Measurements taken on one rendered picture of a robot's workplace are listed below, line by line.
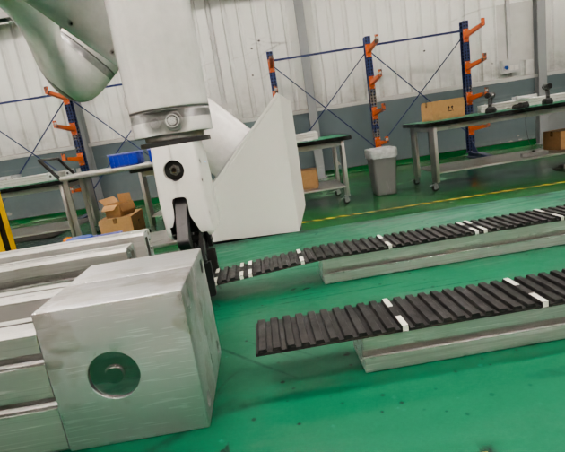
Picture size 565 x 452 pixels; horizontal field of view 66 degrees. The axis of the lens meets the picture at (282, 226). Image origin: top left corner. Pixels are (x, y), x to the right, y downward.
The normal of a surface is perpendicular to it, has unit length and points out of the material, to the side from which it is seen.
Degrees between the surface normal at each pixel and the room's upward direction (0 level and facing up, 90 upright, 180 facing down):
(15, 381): 90
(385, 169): 94
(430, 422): 0
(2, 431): 90
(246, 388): 0
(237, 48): 90
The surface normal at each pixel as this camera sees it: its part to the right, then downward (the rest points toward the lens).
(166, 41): 0.43, 0.13
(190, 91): 0.73, 0.04
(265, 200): -0.09, 0.23
